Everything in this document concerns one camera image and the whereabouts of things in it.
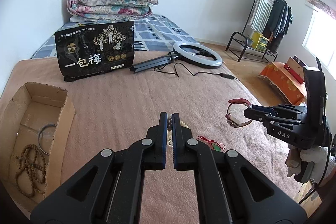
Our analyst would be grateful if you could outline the red strap watch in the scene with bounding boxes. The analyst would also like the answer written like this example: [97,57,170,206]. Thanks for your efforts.
[225,98,252,128]

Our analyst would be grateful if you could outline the white bead string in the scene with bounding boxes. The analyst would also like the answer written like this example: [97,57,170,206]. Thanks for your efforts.
[166,113,174,147]

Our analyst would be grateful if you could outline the white gloved hand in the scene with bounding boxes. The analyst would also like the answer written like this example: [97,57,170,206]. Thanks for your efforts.
[285,144,335,182]

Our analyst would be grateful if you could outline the orange cloth covered table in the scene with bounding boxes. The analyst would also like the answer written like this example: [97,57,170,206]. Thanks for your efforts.
[259,62,306,105]

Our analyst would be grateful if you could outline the tan and red boxes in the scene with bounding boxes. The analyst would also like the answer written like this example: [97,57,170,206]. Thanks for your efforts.
[284,55,306,84]

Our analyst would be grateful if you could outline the black clothes rack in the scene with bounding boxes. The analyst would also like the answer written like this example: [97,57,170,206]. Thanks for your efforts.
[226,0,293,63]

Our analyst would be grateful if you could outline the yellow green box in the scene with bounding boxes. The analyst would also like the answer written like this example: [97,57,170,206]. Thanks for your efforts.
[251,31,269,52]

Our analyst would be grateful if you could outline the dark hanging clothes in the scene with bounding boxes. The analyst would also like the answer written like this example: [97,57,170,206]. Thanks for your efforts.
[262,0,293,54]

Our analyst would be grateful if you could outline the cardboard box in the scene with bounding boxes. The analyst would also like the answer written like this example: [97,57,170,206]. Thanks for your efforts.
[1,83,75,211]

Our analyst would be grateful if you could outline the striped hanging cloth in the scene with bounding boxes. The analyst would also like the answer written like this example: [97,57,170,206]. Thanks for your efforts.
[248,0,274,33]

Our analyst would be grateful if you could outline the blue checked bed sheet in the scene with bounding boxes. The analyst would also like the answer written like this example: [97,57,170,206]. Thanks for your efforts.
[30,14,197,59]

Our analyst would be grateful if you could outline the black snack bag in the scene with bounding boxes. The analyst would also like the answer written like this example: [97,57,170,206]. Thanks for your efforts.
[55,21,134,82]

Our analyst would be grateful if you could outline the folded floral quilt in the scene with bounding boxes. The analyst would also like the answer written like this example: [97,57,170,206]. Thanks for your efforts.
[67,0,159,22]

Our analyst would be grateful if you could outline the black ring light cable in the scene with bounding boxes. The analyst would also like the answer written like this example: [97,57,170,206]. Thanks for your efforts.
[153,62,241,82]

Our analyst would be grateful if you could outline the brown wooden bead necklace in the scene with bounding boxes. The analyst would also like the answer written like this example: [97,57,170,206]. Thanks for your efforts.
[13,144,47,199]

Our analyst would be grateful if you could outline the dark bangle ring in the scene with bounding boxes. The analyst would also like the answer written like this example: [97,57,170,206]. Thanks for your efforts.
[37,123,57,155]

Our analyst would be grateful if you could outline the ring light with tripod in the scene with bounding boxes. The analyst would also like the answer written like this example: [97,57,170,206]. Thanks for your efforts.
[130,42,223,73]

